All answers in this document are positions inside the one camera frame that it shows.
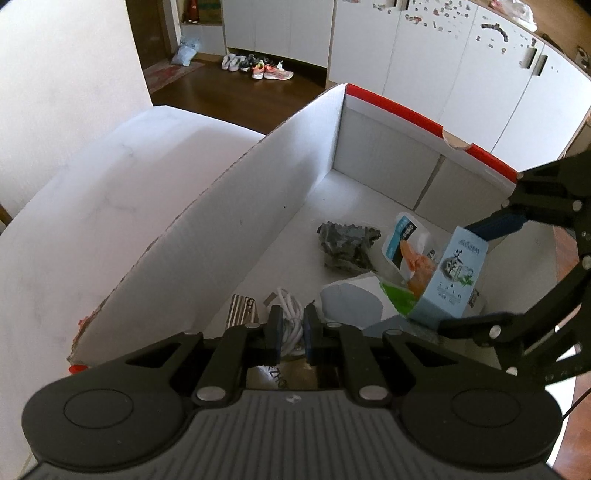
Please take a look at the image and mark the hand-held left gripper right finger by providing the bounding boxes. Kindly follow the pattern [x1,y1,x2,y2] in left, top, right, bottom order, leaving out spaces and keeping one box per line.
[302,302,467,407]

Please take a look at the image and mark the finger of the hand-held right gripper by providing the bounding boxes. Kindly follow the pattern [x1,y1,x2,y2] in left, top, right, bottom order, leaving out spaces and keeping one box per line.
[438,258,591,384]
[464,148,591,243]

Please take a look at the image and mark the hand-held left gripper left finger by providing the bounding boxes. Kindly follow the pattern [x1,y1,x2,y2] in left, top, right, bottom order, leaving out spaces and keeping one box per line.
[124,305,284,408]

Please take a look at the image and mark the white cable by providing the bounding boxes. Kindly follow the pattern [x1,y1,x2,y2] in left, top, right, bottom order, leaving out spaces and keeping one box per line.
[264,288,308,356]

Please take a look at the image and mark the striped dark packet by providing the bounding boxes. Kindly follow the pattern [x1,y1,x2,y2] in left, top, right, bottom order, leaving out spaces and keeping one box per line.
[225,294,259,329]

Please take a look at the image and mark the white printed tissue pack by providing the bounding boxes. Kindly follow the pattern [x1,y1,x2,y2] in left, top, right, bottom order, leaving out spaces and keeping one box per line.
[320,271,419,337]

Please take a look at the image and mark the light blue small carton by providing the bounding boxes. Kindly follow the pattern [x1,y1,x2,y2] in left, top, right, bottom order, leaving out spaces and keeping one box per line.
[406,226,490,329]

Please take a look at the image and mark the white packet with orange picture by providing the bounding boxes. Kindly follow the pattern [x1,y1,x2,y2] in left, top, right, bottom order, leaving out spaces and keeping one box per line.
[382,211,488,319]

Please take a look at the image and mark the grey cloth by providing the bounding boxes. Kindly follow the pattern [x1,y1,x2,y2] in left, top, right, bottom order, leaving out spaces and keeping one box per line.
[316,220,383,277]

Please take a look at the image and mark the large white cardboard box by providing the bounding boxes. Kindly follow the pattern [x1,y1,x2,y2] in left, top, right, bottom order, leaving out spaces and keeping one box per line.
[67,82,573,393]

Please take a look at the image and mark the pink plastic bag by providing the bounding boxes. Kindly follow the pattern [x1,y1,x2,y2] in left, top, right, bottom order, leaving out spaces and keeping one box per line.
[489,0,536,28]

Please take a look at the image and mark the tall white cabinets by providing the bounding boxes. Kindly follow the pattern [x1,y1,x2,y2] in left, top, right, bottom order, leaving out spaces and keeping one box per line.
[222,0,476,116]

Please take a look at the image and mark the patterned floor rug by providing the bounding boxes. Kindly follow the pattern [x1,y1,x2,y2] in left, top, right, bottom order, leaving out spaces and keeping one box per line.
[144,60,206,93]

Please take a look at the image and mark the pale plastic bag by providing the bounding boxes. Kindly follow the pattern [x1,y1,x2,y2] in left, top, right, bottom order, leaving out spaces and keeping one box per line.
[171,39,202,66]

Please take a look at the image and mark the open shelf nook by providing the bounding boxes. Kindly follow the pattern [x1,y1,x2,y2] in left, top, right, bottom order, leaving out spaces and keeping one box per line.
[178,0,225,56]

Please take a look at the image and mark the low cabinet with handles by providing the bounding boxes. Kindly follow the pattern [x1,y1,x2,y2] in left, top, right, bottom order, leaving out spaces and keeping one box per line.
[443,0,591,171]

